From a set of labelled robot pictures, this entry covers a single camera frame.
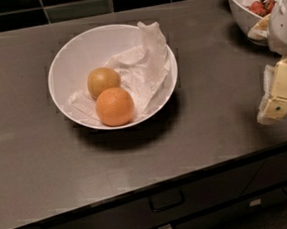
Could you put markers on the banana piece at bowl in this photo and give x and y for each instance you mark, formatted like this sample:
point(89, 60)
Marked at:
point(259, 32)

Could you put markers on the orange fruit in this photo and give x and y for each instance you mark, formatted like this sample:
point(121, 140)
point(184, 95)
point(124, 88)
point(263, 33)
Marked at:
point(115, 107)

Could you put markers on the large white bowl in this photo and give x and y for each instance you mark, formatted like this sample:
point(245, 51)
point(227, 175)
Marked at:
point(70, 68)

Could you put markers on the red strawberries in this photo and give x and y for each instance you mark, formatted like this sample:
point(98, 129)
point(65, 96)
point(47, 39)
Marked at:
point(262, 7)

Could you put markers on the left drawer handle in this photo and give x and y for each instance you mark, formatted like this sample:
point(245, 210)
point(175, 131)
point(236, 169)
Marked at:
point(166, 200)

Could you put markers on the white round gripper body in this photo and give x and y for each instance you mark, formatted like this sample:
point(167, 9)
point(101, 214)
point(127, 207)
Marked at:
point(284, 29)

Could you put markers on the yellow-green round fruit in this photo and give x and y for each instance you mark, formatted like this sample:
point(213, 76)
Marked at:
point(100, 79)

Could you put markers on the white bowl with strawberries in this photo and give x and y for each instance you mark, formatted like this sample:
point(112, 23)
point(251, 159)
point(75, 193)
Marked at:
point(244, 9)

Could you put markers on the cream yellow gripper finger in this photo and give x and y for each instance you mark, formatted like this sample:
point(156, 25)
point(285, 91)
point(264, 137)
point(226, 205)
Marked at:
point(273, 104)

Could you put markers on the crumpled white paper napkin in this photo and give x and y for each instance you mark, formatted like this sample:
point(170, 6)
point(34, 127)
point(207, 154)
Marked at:
point(142, 69)

